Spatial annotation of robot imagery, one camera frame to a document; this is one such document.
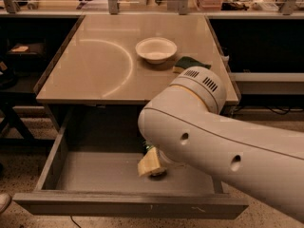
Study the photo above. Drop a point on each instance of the green and yellow sponge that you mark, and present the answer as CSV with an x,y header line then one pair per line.
x,y
185,62

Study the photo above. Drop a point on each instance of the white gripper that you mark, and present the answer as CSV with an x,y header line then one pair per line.
x,y
167,160

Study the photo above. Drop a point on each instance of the grey cabinet with beige top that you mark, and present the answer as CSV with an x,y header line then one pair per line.
x,y
100,65

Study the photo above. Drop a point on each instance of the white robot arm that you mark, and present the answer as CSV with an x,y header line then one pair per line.
x,y
266,163

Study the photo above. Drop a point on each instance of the black stool frame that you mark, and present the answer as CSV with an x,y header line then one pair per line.
x,y
8,100

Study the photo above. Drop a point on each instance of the open grey top drawer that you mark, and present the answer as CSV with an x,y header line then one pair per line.
x,y
91,170

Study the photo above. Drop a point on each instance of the green soda can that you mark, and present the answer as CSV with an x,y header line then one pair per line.
x,y
147,146

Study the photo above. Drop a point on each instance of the white shoe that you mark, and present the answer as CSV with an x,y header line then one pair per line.
x,y
5,200

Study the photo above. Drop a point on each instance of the white bowl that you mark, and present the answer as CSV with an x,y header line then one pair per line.
x,y
156,50

